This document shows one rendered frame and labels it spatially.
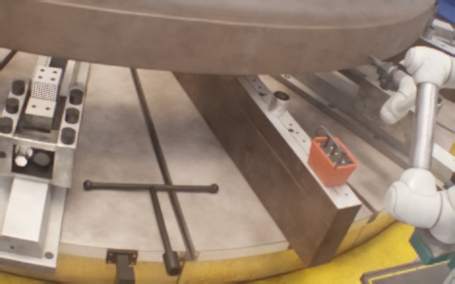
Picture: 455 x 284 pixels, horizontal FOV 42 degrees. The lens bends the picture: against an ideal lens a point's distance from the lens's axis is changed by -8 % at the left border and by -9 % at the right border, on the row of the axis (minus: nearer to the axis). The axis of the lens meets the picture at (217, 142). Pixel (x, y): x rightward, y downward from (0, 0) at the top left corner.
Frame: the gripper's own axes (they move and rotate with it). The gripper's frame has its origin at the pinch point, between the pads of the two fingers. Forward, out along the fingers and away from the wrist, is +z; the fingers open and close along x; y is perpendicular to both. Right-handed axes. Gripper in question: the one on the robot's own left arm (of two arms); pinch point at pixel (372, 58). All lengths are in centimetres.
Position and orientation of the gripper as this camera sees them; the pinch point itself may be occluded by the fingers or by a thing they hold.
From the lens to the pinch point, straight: 340.0
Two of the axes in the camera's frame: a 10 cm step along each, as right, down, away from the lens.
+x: -7.3, 2.4, -6.4
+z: -6.3, -5.8, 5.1
